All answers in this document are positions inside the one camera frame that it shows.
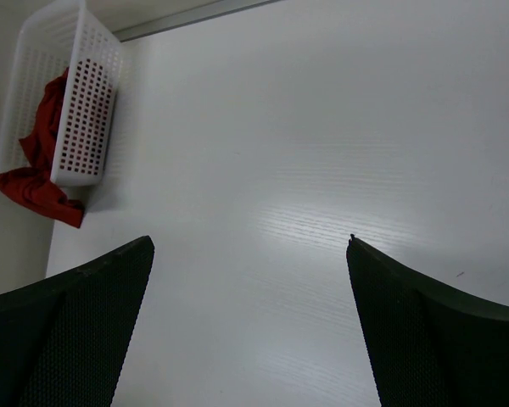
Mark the white plastic laundry basket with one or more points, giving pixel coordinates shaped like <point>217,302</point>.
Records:
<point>64,37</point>

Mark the red t-shirt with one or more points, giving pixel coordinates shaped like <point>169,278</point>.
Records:
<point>31,186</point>

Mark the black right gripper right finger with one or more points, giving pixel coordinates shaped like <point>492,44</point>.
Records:
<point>429,344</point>

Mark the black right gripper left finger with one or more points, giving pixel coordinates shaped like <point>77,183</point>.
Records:
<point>64,339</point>

